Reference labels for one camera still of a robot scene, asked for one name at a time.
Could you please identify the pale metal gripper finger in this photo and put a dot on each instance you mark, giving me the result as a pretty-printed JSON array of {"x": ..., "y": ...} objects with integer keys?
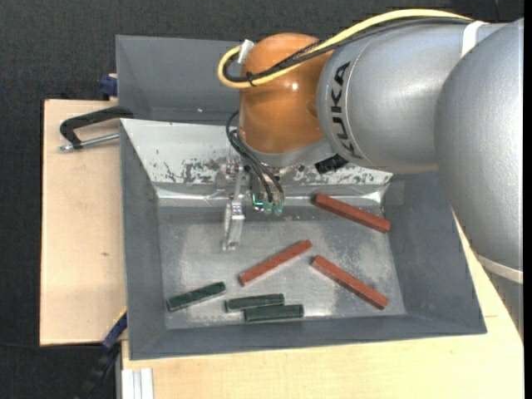
[
  {"x": 227, "y": 231},
  {"x": 237, "y": 227}
]

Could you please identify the red-brown flat block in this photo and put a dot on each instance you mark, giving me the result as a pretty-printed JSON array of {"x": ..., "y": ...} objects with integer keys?
[
  {"x": 275, "y": 262},
  {"x": 351, "y": 213},
  {"x": 349, "y": 282}
]

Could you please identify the grey metal bin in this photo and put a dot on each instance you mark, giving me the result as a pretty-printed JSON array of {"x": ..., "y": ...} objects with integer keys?
[{"x": 274, "y": 264}]

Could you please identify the dark green flat block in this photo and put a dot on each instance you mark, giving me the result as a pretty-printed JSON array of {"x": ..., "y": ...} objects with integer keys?
[
  {"x": 254, "y": 301},
  {"x": 196, "y": 296},
  {"x": 274, "y": 313}
]

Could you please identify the pale cardboard flat board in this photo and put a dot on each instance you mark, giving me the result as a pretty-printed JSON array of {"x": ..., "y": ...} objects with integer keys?
[{"x": 81, "y": 223}]

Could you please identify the black cylinder on white bracket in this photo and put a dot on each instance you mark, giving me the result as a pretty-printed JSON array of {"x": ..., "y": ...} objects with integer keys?
[{"x": 330, "y": 164}]

